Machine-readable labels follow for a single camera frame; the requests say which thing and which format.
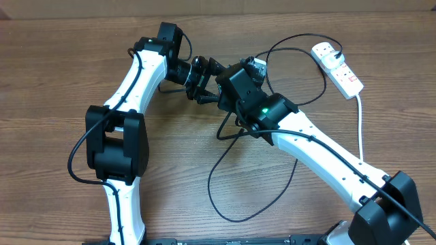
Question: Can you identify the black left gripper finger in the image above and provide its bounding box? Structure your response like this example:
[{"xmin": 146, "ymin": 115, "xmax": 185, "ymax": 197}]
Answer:
[
  {"xmin": 195, "ymin": 90, "xmax": 219, "ymax": 105},
  {"xmin": 206, "ymin": 57, "xmax": 225, "ymax": 76}
]

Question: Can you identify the black USB charging cable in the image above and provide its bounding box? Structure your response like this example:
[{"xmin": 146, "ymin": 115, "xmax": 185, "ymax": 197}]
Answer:
[{"xmin": 207, "ymin": 33, "xmax": 344, "ymax": 224}]

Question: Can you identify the blue Samsung smartphone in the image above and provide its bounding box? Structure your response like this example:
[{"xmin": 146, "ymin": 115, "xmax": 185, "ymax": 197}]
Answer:
[{"xmin": 240, "ymin": 56, "xmax": 267, "ymax": 87}]

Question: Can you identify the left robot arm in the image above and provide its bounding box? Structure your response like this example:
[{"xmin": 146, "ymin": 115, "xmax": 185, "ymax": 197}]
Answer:
[{"xmin": 85, "ymin": 22, "xmax": 219, "ymax": 244}]

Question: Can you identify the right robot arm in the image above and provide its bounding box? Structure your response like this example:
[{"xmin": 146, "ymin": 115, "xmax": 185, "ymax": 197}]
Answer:
[{"xmin": 215, "ymin": 59, "xmax": 424, "ymax": 244}]

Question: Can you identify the white USB charger plug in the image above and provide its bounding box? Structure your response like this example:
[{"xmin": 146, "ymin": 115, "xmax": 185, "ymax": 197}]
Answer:
[{"xmin": 321, "ymin": 51, "xmax": 345, "ymax": 71}]

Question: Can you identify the white power strip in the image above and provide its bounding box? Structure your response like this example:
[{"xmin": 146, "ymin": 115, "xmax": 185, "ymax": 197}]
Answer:
[{"xmin": 311, "ymin": 42, "xmax": 364, "ymax": 99}]

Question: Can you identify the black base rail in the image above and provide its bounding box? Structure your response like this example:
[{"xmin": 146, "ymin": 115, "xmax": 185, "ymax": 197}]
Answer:
[{"xmin": 81, "ymin": 234, "xmax": 328, "ymax": 245}]

